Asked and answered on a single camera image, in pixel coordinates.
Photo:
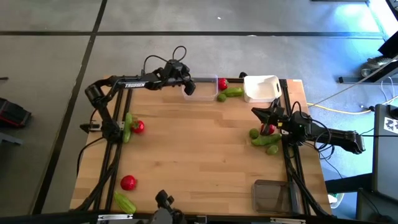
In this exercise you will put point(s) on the dark grey computer tower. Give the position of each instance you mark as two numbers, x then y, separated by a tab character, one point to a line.
385	155

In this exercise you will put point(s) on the red and black toolbox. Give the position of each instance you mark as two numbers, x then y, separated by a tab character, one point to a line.
14	113

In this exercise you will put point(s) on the grey floor stand foot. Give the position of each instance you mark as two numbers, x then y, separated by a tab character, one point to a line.
7	138

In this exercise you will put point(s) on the black desk beam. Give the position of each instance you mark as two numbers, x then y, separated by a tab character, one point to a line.
348	183

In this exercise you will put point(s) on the grey plastic tray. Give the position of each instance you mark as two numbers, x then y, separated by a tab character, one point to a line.
273	197

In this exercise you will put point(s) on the silver frame bracket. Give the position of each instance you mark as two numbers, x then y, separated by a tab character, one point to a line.
287	221
115	216

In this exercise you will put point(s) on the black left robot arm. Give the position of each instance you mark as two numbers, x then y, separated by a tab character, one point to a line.
133	84

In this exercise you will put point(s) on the red tomato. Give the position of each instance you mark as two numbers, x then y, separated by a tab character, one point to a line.
128	183
222	84
271	129
139	127

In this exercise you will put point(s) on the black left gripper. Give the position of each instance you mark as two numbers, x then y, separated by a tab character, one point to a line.
175	74

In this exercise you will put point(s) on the green lime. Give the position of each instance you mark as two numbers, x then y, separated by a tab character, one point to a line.
221	97
272	150
254	133

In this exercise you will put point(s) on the black table clamp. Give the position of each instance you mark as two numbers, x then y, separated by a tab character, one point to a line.
242	75

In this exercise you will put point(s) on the short bright green cucumber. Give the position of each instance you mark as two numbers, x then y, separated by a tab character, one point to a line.
234	92

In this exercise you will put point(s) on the dark green cucumber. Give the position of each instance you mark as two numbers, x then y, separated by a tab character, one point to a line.
127	132
265	140

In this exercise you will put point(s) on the grey chair base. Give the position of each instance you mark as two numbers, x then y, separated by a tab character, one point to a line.
374	63

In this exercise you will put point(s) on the small silver bracket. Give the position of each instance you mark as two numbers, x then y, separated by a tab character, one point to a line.
201	219

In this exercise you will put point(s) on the clear plastic bin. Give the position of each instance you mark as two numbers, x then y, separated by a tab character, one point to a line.
203	93

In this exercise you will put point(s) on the white plastic basket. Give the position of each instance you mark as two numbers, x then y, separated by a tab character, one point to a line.
261	90

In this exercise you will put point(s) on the black aluminium frame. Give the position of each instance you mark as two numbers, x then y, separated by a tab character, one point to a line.
294	169

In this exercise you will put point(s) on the pale green cucumber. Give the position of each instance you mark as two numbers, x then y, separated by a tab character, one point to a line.
125	203

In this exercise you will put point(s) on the black desk foot bar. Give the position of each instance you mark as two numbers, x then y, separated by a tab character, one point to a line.
357	80

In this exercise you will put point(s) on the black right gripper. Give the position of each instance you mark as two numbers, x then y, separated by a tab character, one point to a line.
295	126

